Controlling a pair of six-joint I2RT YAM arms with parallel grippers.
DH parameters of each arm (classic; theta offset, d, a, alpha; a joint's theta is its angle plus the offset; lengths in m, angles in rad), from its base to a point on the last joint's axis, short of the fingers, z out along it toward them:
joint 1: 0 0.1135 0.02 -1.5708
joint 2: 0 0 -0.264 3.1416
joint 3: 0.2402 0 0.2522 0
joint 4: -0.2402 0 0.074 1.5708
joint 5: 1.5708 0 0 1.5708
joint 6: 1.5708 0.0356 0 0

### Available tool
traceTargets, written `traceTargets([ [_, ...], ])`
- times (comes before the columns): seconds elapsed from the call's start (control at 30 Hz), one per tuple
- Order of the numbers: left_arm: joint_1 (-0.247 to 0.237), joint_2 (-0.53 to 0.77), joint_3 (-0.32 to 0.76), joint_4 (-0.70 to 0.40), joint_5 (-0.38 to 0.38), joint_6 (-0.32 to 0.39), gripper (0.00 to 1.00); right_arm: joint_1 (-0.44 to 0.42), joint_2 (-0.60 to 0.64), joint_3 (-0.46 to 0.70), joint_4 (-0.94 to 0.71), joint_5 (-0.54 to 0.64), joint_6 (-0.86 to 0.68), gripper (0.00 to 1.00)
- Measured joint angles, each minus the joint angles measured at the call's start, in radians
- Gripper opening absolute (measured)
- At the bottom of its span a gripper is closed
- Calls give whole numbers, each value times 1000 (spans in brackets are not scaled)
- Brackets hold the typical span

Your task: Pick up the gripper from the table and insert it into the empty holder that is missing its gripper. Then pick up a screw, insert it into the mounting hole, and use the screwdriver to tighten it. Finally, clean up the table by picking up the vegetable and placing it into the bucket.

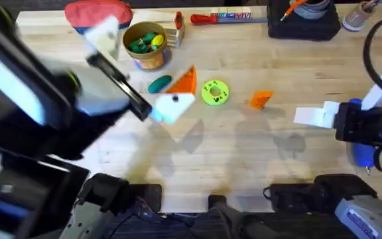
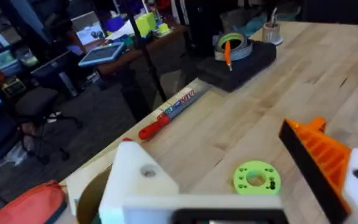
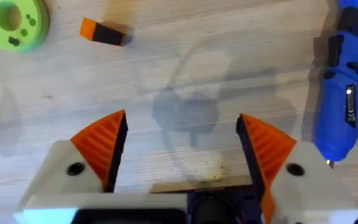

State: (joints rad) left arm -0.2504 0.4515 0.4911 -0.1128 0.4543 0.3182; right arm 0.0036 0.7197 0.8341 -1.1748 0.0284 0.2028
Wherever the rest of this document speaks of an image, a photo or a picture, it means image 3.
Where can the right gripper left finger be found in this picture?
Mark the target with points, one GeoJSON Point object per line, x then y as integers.
{"type": "Point", "coordinates": [95, 152]}

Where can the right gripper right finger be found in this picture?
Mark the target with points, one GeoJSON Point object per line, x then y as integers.
{"type": "Point", "coordinates": [278, 168]}

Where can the blue electric screwdriver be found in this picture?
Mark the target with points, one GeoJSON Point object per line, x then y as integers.
{"type": "Point", "coordinates": [345, 87]}

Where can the orange ribbed wedge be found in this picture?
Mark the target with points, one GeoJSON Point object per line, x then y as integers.
{"type": "Point", "coordinates": [104, 31]}

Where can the green disc with holes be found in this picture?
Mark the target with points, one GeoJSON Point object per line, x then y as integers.
{"type": "Point", "coordinates": [14, 24]}

